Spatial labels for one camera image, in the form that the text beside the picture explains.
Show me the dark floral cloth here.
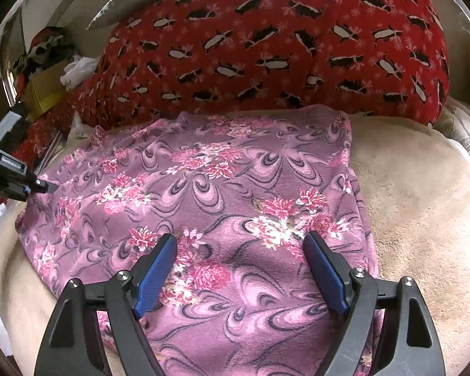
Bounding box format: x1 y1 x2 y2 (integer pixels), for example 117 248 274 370
13 27 77 79

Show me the red fish-print pillow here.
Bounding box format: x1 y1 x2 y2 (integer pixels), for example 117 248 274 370
68 0 451 128

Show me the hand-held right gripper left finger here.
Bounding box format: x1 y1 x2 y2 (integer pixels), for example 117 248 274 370
33 233 179 376

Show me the beige fleece blanket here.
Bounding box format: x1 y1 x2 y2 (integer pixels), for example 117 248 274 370
0 113 470 376

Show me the yellow cardboard box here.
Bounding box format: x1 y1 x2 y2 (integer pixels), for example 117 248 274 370
23 65 69 118

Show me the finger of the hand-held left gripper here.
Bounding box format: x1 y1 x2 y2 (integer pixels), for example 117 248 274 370
27 178 59 203

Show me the white plastic bag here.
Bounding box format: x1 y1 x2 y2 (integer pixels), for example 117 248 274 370
60 55 98 87

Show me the purple floral garment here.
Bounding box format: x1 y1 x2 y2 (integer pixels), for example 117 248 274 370
15 105 384 376

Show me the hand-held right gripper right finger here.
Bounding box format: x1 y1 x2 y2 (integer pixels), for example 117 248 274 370
303 230 447 376

